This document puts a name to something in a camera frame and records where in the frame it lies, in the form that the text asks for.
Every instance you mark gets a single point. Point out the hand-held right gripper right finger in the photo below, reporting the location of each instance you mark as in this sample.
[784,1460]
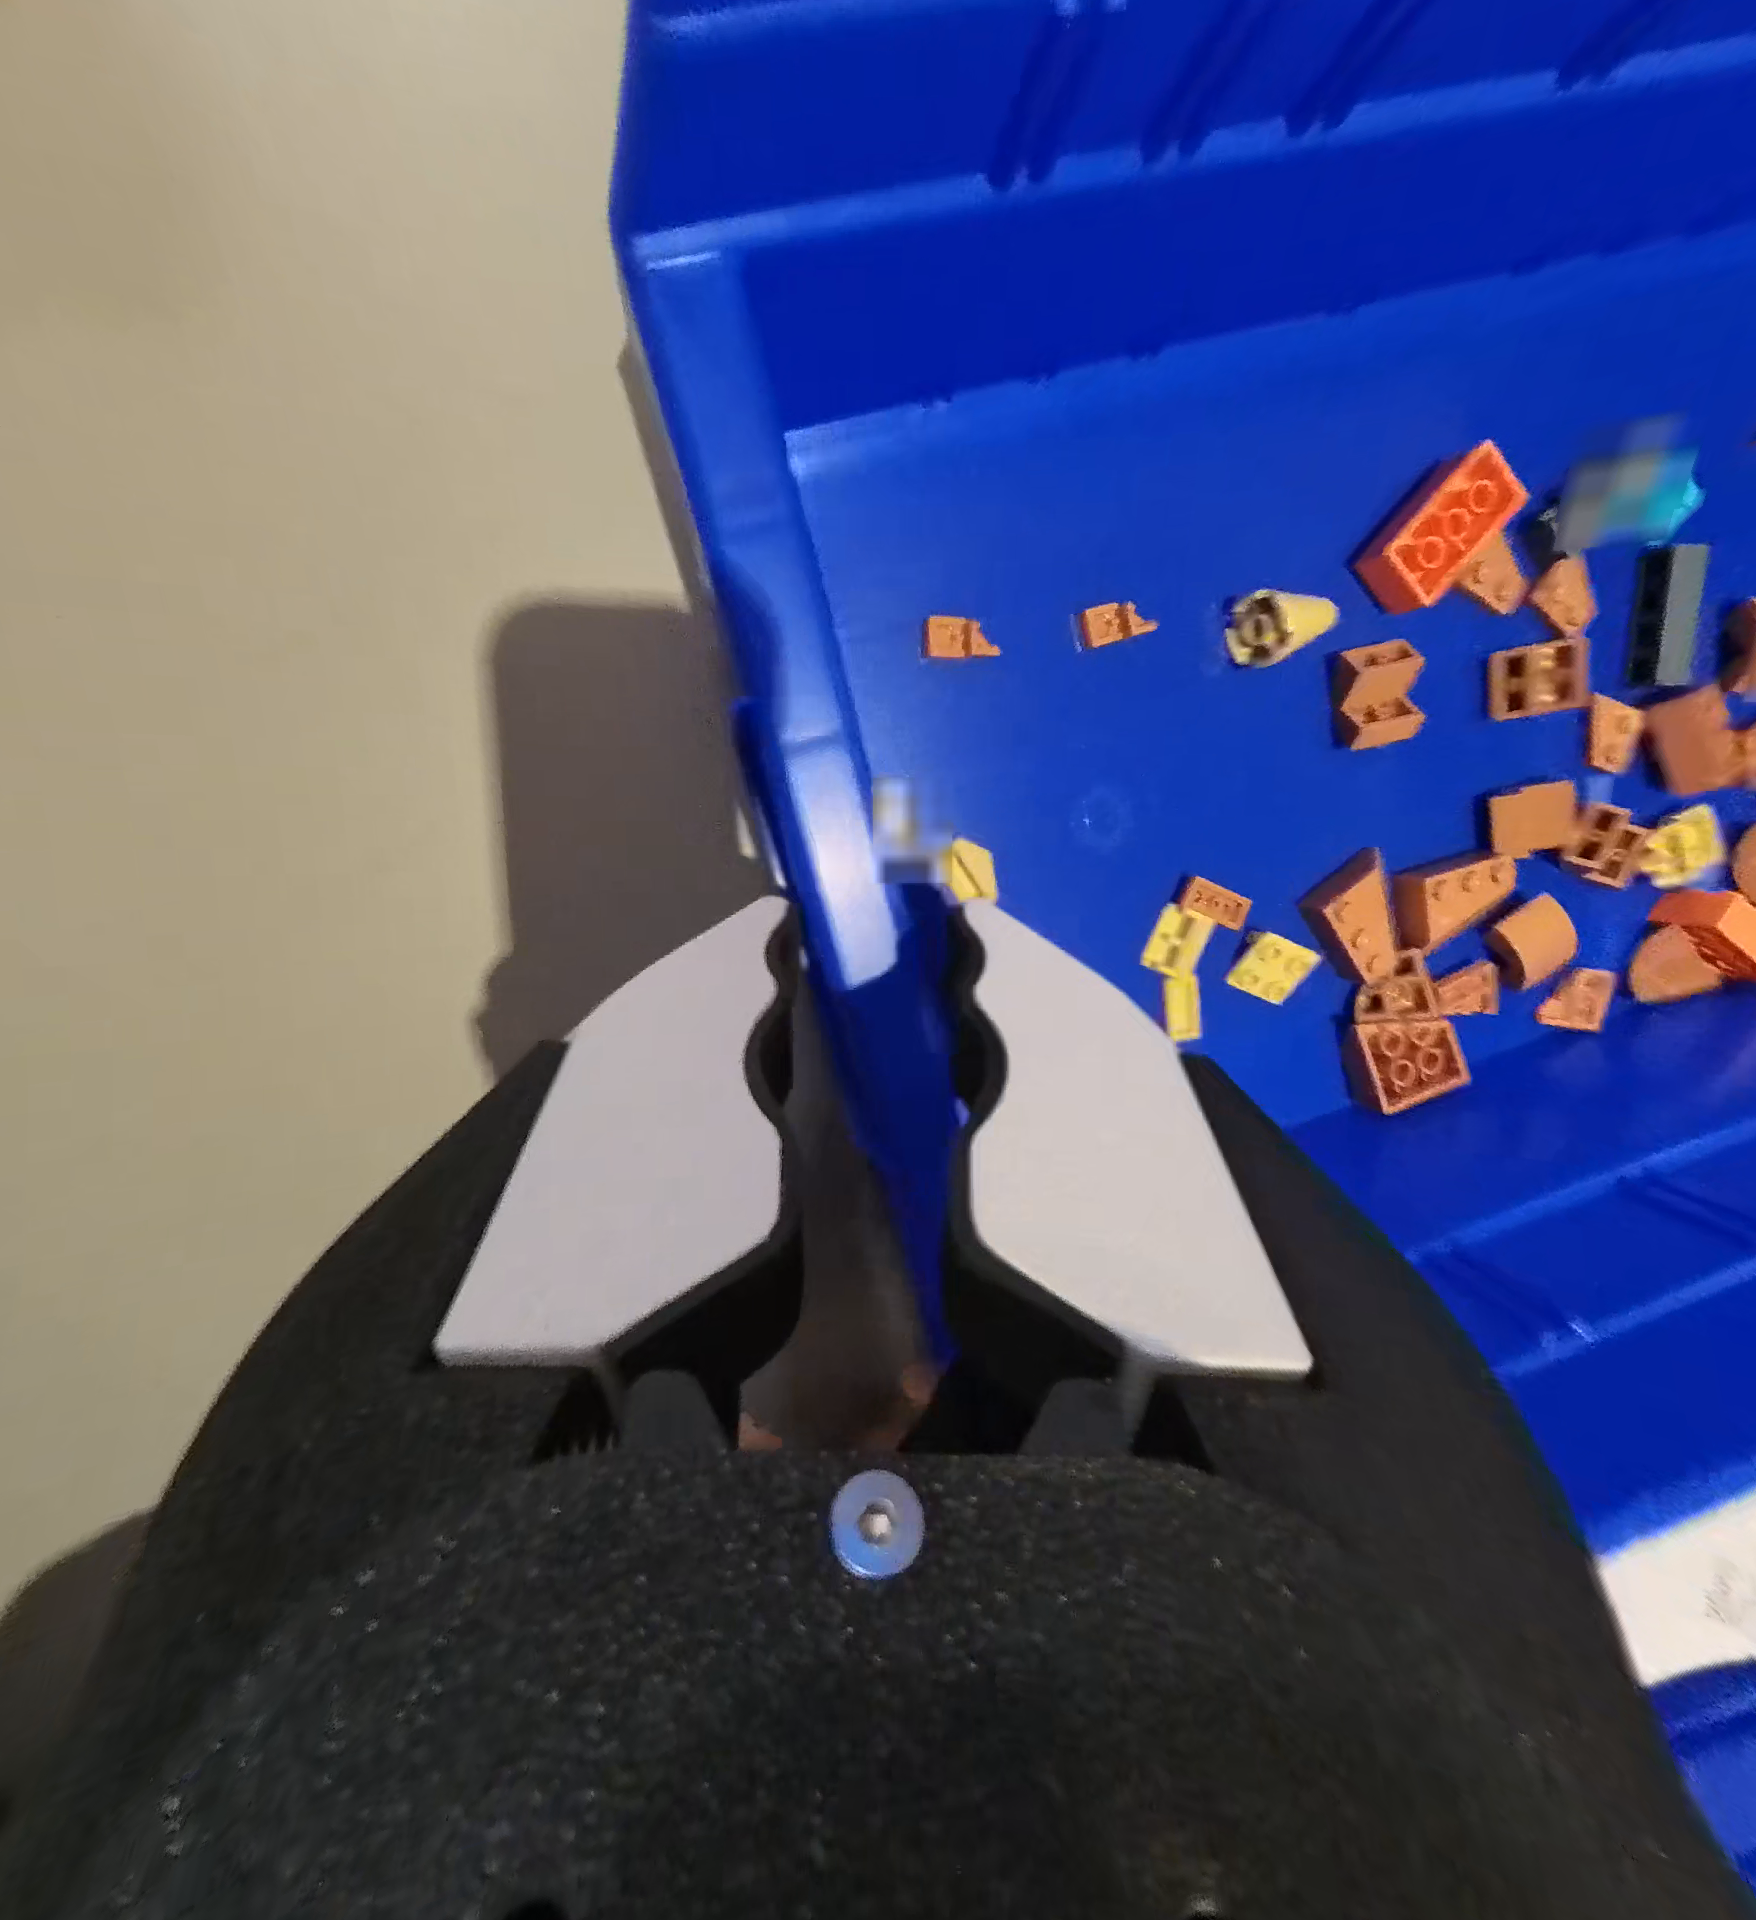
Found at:
[1117,1185]

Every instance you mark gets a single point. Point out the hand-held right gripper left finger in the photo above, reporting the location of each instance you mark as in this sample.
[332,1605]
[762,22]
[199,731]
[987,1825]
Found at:
[624,1171]

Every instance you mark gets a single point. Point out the blue plastic bin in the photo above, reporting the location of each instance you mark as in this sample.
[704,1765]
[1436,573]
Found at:
[1117,376]

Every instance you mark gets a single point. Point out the yellow toy brick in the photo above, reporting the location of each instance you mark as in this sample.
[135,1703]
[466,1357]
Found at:
[1182,1008]
[974,870]
[1273,968]
[1687,847]
[1176,942]

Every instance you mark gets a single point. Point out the pile of orange toy bricks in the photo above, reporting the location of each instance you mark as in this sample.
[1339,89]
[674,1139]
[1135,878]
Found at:
[1395,698]

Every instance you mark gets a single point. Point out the pale yellow toy cone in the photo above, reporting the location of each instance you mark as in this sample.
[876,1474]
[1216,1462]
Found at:
[1291,623]

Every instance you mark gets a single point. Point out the bright orange toy brick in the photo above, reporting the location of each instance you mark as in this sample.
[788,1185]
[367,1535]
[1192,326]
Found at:
[1740,932]
[1441,532]

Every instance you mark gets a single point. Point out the black toy brick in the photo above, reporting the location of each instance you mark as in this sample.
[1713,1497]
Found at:
[1666,623]

